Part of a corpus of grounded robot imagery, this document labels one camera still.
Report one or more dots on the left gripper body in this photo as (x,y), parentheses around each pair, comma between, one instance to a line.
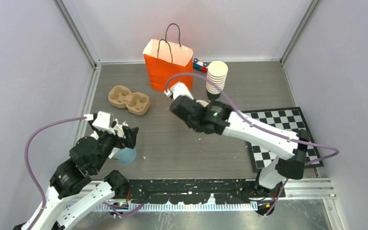
(121,142)

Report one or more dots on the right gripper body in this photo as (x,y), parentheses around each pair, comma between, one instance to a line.
(193,125)

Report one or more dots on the white paper coffee cup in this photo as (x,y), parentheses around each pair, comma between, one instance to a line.
(202,103)

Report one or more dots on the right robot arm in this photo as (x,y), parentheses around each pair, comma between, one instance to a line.
(220,118)

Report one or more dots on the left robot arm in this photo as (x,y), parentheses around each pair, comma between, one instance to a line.
(86,159)

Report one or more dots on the blue plastic cup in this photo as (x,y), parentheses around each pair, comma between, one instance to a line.
(125,156)

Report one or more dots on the cardboard cup carrier tray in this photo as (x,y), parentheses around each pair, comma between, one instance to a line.
(135,102)

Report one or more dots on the red blue toy car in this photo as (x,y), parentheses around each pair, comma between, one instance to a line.
(201,66)

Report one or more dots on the stack of white paper cups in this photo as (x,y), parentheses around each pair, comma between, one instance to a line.
(216,77)

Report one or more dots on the orange paper bag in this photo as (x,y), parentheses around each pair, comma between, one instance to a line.
(164,59)

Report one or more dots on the black white checkerboard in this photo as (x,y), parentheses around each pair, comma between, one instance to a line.
(290,119)

